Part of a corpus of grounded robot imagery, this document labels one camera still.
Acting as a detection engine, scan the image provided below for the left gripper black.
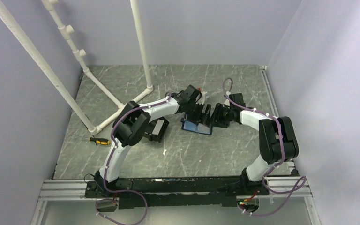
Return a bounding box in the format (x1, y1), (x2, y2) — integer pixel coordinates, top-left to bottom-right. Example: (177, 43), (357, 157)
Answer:
(186, 102), (211, 129)

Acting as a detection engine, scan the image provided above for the blue leather card holder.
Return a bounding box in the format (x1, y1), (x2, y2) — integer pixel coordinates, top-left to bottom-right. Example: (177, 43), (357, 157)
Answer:
(180, 114), (213, 135)

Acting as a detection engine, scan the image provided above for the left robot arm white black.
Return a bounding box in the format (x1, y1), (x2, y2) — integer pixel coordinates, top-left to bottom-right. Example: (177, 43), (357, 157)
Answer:
(94, 85), (206, 197)

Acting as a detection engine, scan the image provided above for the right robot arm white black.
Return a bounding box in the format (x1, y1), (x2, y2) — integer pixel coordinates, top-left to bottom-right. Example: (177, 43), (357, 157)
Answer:
(210, 93), (299, 195)

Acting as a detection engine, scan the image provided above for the black card tray box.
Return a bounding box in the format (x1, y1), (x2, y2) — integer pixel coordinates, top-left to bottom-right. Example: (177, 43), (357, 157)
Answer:
(144, 117), (169, 143)

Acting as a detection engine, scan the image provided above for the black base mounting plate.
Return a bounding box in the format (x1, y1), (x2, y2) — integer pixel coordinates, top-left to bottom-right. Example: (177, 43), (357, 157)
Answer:
(84, 175), (269, 209)

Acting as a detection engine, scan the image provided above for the yellow black screwdriver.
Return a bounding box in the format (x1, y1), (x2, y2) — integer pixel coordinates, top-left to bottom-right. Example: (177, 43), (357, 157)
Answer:
(71, 135), (111, 145)

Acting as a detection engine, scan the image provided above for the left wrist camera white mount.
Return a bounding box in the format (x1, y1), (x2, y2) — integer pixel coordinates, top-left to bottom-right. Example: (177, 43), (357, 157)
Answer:
(196, 88), (207, 105)

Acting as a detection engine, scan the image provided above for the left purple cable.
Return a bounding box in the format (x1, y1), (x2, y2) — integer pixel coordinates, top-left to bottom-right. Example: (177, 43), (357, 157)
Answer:
(95, 91), (172, 225)

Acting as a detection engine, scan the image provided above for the aluminium extrusion rail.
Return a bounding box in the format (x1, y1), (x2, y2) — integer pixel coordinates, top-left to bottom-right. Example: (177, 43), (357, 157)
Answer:
(38, 177), (313, 201)

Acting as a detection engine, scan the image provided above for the white PVC pipe frame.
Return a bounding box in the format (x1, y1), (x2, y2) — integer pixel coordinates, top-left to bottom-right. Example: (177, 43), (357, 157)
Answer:
(0, 0), (154, 135)

